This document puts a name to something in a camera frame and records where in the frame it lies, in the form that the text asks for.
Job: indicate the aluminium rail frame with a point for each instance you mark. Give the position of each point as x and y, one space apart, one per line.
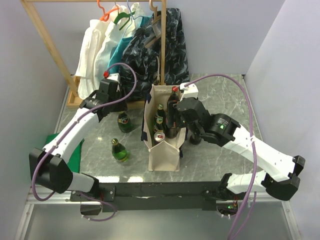
61 198

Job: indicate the wooden clothes rack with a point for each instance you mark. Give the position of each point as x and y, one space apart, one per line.
72 100

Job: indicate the green cloth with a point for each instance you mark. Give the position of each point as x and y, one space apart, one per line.
74 160

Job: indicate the green hanger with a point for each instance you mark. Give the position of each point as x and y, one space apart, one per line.
123 18

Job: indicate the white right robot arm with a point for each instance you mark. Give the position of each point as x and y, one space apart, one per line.
279 175

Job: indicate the blue wire hanger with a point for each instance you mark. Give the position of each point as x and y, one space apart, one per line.
136 14

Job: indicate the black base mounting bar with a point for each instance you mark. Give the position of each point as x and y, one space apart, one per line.
106 199

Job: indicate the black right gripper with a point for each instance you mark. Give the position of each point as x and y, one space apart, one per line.
174 106

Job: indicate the beige canvas tote bag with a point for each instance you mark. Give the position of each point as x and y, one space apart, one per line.
164 156

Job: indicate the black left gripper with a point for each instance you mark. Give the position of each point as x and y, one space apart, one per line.
121 107

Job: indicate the wooden hanger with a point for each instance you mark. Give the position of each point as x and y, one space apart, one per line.
156 26

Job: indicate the teal shirt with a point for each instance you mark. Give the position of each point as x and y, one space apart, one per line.
117 52

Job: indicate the pale white blouse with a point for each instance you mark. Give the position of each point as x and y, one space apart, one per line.
112 37

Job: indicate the silver blue energy drink can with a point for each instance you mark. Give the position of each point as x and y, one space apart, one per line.
159 137

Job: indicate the orange hanger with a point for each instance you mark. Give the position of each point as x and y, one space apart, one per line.
106 14

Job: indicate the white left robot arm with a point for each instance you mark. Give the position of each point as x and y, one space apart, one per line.
49 165

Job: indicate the green bottle front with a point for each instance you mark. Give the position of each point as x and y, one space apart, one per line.
119 152

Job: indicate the cola bottle front red cap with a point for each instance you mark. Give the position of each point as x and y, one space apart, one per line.
171 130

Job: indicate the dark patterned shirt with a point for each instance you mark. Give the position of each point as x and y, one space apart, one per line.
144 61

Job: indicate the white ruffled shirt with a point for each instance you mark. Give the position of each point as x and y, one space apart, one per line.
92 42

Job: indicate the green glass bottle yellow label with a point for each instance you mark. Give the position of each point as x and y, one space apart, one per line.
160 112

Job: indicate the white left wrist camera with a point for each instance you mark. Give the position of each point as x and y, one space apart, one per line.
112 76

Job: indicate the dark cola bottle red cap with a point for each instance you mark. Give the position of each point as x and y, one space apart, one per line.
174 96

